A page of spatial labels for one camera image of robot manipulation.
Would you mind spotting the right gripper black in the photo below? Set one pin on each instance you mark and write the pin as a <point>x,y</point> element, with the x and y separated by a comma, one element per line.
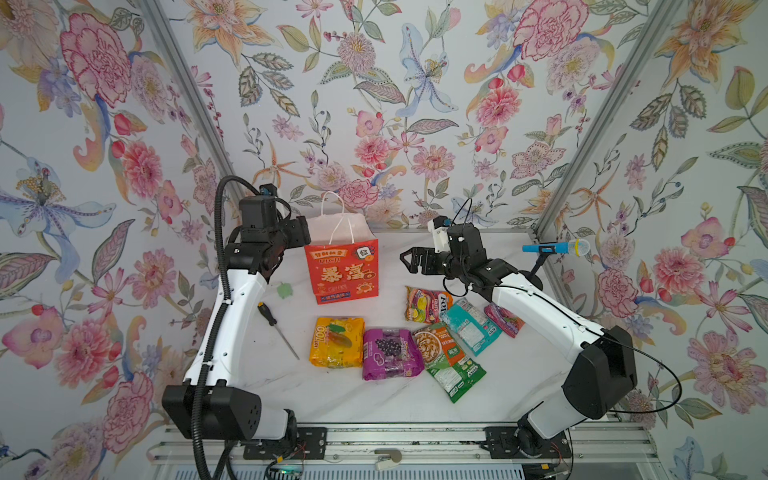
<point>417,260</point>

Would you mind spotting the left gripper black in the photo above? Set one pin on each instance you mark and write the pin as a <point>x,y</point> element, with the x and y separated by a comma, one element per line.
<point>299,230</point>

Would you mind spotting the orange candy snack packet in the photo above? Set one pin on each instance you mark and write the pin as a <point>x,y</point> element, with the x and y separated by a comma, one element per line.
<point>426,306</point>

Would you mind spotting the red paper gift bag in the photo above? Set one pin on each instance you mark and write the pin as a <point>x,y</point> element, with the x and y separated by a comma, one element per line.
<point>342,257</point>

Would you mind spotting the purple snack packet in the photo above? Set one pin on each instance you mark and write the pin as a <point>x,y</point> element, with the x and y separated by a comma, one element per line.
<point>390,353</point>

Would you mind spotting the yellow snack packet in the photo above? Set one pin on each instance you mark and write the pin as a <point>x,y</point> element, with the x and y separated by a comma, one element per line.
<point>337,343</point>

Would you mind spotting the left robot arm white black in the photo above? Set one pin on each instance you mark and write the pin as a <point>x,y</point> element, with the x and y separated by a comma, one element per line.
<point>212,403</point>

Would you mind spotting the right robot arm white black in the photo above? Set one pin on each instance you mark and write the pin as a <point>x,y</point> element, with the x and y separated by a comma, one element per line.
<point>603,366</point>

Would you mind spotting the small green toy piece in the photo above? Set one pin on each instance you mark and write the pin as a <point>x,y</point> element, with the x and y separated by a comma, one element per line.
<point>284,290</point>

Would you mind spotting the orange green noodle packet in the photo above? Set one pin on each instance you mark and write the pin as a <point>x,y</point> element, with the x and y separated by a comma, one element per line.
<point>437,346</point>

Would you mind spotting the teal snack packet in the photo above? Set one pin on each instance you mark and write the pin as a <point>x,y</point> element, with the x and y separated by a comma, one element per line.
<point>471,325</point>

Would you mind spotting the magenta striped snack packet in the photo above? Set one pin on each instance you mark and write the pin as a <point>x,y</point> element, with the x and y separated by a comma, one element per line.
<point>509,323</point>

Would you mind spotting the green snack packet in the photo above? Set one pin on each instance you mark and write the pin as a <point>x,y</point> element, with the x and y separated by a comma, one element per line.
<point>456,378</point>

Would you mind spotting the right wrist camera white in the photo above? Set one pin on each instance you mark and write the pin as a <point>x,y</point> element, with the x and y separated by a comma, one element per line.
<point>438,228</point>

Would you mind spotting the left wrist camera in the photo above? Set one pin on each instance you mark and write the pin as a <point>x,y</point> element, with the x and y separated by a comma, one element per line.
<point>269,190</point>

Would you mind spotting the black handled screwdriver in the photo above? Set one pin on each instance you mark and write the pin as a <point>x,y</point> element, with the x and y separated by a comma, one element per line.
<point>267,314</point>

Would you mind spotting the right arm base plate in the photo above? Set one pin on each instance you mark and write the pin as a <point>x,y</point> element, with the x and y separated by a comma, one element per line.
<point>528,444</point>

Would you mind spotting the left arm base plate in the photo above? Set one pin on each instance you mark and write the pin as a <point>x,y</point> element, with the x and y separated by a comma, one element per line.
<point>285,444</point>

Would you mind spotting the aluminium mounting rail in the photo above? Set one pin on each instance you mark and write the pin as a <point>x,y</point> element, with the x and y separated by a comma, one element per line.
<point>604,441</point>

